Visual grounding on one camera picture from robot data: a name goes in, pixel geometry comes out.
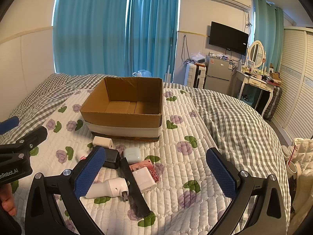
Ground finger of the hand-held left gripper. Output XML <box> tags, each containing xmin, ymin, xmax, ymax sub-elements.
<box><xmin>0</xmin><ymin>116</ymin><xmax>19</xmax><ymax>135</ymax></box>
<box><xmin>0</xmin><ymin>127</ymin><xmax>48</xmax><ymax>155</ymax></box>

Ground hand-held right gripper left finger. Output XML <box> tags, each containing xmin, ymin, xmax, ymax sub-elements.
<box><xmin>25</xmin><ymin>146</ymin><xmax>106</xmax><ymax>235</ymax></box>

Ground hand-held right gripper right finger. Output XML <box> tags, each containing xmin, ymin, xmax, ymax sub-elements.
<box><xmin>206</xmin><ymin>147</ymin><xmax>288</xmax><ymax>235</ymax></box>

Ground small white red-label tube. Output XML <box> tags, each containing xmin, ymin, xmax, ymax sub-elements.
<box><xmin>76</xmin><ymin>149</ymin><xmax>90</xmax><ymax>162</ymax></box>

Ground black power adapter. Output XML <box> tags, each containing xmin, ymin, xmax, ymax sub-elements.
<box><xmin>101</xmin><ymin>148</ymin><xmax>121</xmax><ymax>169</ymax></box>

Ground white cylindrical plug charger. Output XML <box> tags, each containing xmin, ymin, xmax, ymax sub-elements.
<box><xmin>85</xmin><ymin>177</ymin><xmax>129</xmax><ymax>202</ymax></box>

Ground small white charger block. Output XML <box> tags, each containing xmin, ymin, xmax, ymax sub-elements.
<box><xmin>92</xmin><ymin>136</ymin><xmax>114</xmax><ymax>149</ymax></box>

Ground white earbuds case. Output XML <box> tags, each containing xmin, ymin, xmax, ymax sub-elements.
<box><xmin>123</xmin><ymin>147</ymin><xmax>142</xmax><ymax>164</ymax></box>

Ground long black bar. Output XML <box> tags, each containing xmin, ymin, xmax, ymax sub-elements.
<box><xmin>119</xmin><ymin>157</ymin><xmax>151</xmax><ymax>218</ymax></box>

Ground white square power adapter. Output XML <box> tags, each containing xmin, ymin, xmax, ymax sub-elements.
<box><xmin>132</xmin><ymin>166</ymin><xmax>157</xmax><ymax>193</ymax></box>

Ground pink patterned card box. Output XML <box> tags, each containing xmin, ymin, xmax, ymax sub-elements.
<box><xmin>129</xmin><ymin>159</ymin><xmax>160</xmax><ymax>183</ymax></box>

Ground cardboard box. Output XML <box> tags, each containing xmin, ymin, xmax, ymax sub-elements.
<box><xmin>80</xmin><ymin>76</ymin><xmax>164</xmax><ymax>142</ymax></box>

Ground person's left hand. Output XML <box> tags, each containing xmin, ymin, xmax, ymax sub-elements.
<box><xmin>0</xmin><ymin>183</ymin><xmax>16</xmax><ymax>216</ymax></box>

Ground white floral quilted blanket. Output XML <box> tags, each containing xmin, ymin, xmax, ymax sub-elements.
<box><xmin>0</xmin><ymin>88</ymin><xmax>245</xmax><ymax>235</ymax></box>

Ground grey checked duvet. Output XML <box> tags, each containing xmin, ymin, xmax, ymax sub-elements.
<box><xmin>0</xmin><ymin>73</ymin><xmax>292</xmax><ymax>235</ymax></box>

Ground cream quilted jacket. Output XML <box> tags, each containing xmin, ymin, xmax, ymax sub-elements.
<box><xmin>281</xmin><ymin>137</ymin><xmax>313</xmax><ymax>227</ymax></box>

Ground dark checked luggage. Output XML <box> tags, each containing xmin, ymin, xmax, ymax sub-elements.
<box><xmin>264</xmin><ymin>86</ymin><xmax>283</xmax><ymax>121</ymax></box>

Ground white dressing table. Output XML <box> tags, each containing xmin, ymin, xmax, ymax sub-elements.
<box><xmin>235</xmin><ymin>67</ymin><xmax>282</xmax><ymax>118</ymax></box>

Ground silver small fridge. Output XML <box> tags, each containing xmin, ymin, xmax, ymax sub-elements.
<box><xmin>204</xmin><ymin>54</ymin><xmax>234</xmax><ymax>95</ymax></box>

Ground white hard suitcase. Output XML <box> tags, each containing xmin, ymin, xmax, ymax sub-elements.
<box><xmin>184</xmin><ymin>62</ymin><xmax>207</xmax><ymax>89</ymax></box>

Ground clear plastic bag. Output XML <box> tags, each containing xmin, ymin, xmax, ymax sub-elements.
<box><xmin>132</xmin><ymin>70</ymin><xmax>152</xmax><ymax>78</ymax></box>

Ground clear bag on suitcase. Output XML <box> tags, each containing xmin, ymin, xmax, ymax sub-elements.
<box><xmin>190</xmin><ymin>52</ymin><xmax>208</xmax><ymax>64</ymax></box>

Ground white louvered wardrobe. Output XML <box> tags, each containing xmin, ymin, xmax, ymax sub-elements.
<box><xmin>271</xmin><ymin>26</ymin><xmax>313</xmax><ymax>140</ymax></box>

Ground wide blue curtain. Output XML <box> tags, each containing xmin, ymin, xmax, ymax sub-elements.
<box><xmin>52</xmin><ymin>0</ymin><xmax>129</xmax><ymax>76</ymax></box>

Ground white oval vanity mirror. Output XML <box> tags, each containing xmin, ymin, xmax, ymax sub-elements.
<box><xmin>246</xmin><ymin>40</ymin><xmax>266</xmax><ymax>69</ymax></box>

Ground white mop poles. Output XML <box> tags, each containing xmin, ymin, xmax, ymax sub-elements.
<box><xmin>164</xmin><ymin>29</ymin><xmax>175</xmax><ymax>83</ymax></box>

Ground teal curtain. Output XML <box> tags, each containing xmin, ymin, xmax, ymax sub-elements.
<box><xmin>253</xmin><ymin>0</ymin><xmax>284</xmax><ymax>72</ymax></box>

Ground narrow blue curtain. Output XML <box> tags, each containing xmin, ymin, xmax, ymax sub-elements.
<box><xmin>125</xmin><ymin>0</ymin><xmax>182</xmax><ymax>78</ymax></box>

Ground hanging wall cables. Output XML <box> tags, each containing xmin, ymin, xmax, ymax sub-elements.
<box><xmin>180</xmin><ymin>35</ymin><xmax>194</xmax><ymax>64</ymax></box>

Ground black wall television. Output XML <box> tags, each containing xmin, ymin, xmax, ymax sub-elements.
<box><xmin>209</xmin><ymin>21</ymin><xmax>249</xmax><ymax>56</ymax></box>

